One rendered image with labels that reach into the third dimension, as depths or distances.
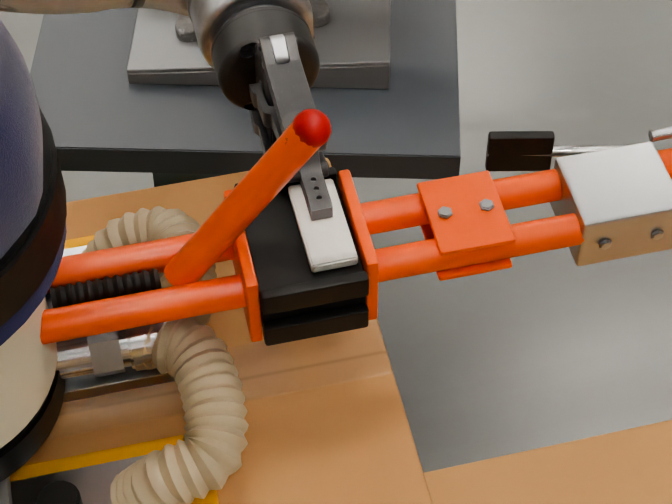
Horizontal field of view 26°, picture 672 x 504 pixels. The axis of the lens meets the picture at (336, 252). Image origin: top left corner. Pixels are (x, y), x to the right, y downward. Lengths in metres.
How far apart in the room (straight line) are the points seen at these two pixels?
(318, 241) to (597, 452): 0.79
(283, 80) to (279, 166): 0.12
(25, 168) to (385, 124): 0.91
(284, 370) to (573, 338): 1.40
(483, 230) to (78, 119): 0.82
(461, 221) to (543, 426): 1.38
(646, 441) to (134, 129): 0.67
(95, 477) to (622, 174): 0.40
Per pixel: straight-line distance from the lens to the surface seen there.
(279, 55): 0.98
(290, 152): 0.86
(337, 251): 0.91
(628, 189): 0.97
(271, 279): 0.91
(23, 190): 0.78
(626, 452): 1.66
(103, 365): 0.97
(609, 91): 2.80
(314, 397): 1.03
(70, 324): 0.92
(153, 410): 1.04
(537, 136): 1.00
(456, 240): 0.93
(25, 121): 0.78
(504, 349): 2.39
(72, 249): 1.10
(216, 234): 0.90
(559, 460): 1.64
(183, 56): 1.70
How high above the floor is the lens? 1.93
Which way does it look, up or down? 51 degrees down
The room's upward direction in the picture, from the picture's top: straight up
